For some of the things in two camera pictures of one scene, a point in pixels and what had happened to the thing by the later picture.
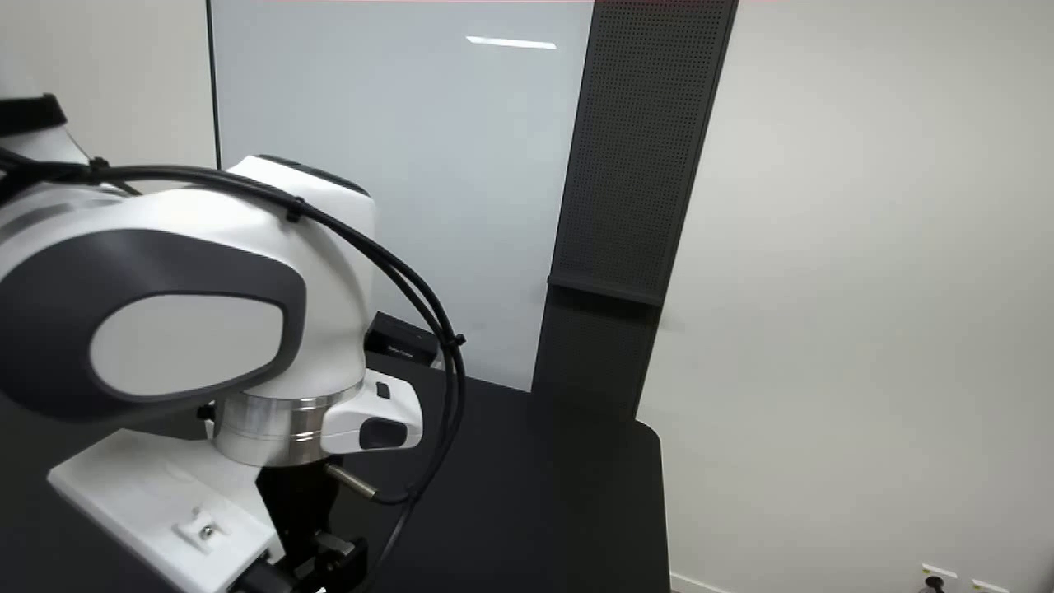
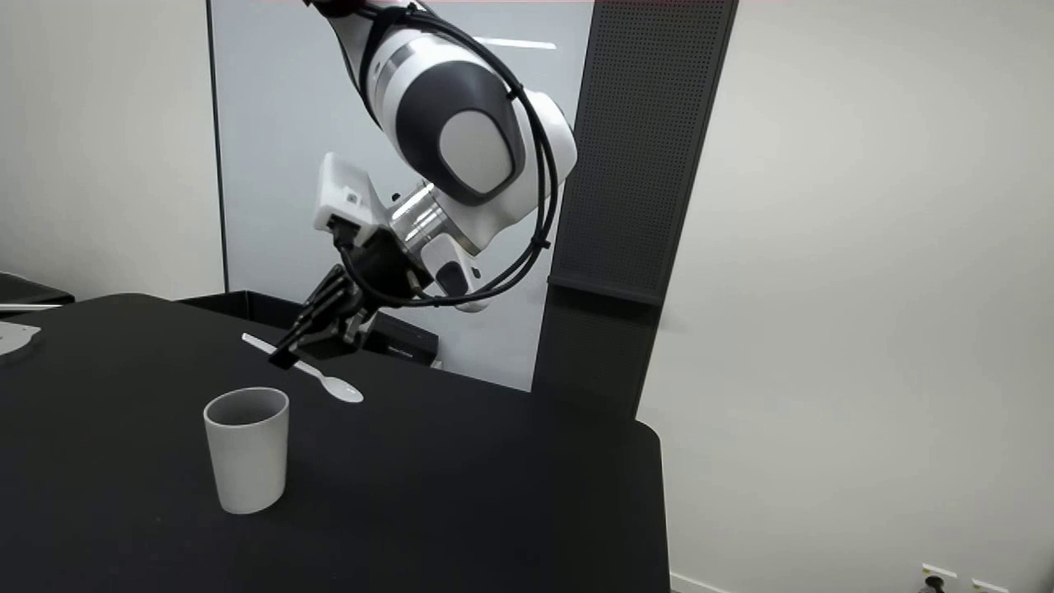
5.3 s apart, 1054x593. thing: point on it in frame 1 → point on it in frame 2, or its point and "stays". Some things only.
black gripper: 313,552 → 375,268
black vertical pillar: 642,115 stays
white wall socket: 935,570 stays
